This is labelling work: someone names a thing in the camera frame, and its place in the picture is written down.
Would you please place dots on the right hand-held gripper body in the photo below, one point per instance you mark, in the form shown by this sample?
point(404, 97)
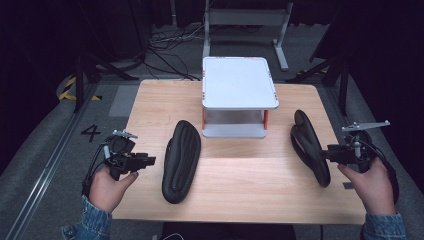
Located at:
point(355, 150)

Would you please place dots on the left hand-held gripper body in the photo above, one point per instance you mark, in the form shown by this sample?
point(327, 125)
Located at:
point(121, 156)

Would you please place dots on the black slipper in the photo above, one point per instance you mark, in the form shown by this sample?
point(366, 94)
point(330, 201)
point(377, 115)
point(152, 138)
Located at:
point(181, 163)
point(308, 146)

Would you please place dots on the white two-tier shoe rack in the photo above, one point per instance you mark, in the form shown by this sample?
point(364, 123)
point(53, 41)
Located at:
point(238, 83)

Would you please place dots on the person's left hand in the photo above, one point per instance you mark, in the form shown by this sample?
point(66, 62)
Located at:
point(108, 188)

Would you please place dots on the person's right hand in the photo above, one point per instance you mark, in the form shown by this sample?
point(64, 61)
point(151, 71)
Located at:
point(371, 188)

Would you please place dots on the black tripod stand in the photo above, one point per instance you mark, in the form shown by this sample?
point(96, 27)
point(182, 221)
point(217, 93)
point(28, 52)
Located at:
point(83, 73)
point(336, 75)

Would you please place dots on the yellow black hazard tape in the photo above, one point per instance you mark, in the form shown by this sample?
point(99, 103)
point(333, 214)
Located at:
point(66, 93)

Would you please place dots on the person's dark lap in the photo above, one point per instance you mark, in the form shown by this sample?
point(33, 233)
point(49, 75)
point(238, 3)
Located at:
point(230, 232)

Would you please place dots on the grey floor rail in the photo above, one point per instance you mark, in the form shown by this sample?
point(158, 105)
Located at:
point(50, 160)

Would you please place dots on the grey metal stand frame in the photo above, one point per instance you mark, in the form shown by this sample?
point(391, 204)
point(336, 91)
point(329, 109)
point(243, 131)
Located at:
point(248, 16)

